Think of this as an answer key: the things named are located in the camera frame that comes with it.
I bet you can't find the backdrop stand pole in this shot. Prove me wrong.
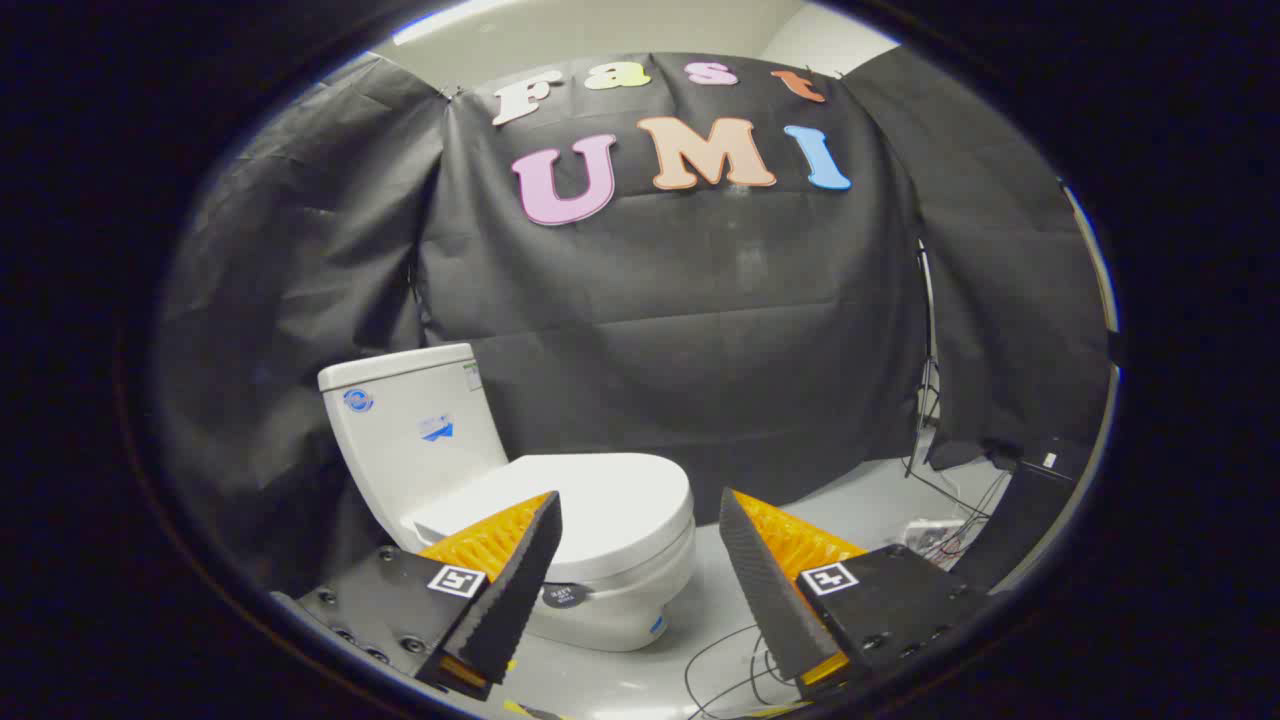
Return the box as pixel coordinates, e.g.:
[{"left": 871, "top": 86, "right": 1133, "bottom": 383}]
[{"left": 915, "top": 240, "right": 943, "bottom": 476}]

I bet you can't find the white toilet lid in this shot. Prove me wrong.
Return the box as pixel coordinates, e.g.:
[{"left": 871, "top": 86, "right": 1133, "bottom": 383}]
[{"left": 412, "top": 453, "right": 695, "bottom": 586}]

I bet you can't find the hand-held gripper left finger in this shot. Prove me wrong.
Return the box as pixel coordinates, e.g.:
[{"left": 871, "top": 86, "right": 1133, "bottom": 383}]
[{"left": 272, "top": 490, "right": 563, "bottom": 701}]

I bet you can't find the black box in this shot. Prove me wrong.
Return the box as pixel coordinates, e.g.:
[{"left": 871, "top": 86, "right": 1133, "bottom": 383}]
[{"left": 960, "top": 435, "right": 1096, "bottom": 591}]

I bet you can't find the black floor cable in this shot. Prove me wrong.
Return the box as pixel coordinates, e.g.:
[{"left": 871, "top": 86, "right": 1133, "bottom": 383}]
[{"left": 685, "top": 625, "right": 801, "bottom": 719}]

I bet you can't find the tangle of thin wires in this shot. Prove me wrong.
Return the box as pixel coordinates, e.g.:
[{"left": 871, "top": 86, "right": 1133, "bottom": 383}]
[{"left": 905, "top": 455, "right": 1006, "bottom": 566}]

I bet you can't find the white ceramic toilet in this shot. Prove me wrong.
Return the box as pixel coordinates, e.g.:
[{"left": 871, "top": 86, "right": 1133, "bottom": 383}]
[{"left": 318, "top": 343, "right": 698, "bottom": 653}]

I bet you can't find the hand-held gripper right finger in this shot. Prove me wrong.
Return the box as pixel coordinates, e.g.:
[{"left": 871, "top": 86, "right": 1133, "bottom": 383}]
[{"left": 718, "top": 487, "right": 993, "bottom": 701}]

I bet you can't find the black backdrop cloth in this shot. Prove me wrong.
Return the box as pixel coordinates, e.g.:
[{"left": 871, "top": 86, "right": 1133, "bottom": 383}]
[{"left": 155, "top": 45, "right": 1116, "bottom": 601}]

